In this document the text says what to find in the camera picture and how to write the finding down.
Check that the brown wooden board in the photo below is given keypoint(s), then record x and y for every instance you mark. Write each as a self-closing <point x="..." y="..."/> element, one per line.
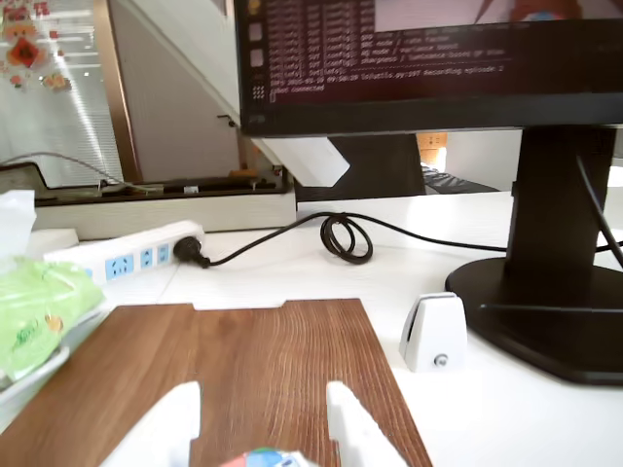
<point x="263" y="350"/>

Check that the black computer monitor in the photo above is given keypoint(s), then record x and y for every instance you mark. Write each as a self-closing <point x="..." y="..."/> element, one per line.
<point x="438" y="112"/>

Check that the green tissue pack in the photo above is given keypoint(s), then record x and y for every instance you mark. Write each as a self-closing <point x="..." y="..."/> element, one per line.
<point x="44" y="306"/>

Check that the red window decorations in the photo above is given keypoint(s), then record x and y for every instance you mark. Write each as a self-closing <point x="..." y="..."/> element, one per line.
<point x="24" y="51"/>

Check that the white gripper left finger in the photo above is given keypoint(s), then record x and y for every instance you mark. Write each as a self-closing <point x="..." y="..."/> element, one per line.
<point x="165" y="428"/>

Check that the white clamp bracket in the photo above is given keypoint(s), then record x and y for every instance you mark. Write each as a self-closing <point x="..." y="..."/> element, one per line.
<point x="433" y="331"/>

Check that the white tissue sheet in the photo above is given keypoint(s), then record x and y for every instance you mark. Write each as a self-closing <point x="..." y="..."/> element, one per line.
<point x="14" y="224"/>

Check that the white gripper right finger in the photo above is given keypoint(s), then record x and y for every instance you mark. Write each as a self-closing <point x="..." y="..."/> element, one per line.
<point x="355" y="433"/>

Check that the blue label bottle sticker cap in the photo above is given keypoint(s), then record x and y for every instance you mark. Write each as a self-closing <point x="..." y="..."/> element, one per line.
<point x="267" y="458"/>

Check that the black monitor stand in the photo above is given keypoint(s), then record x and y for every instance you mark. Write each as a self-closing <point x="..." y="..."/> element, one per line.
<point x="550" y="219"/>

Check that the white power strip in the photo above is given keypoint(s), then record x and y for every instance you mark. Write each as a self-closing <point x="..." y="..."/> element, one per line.
<point x="121" y="250"/>

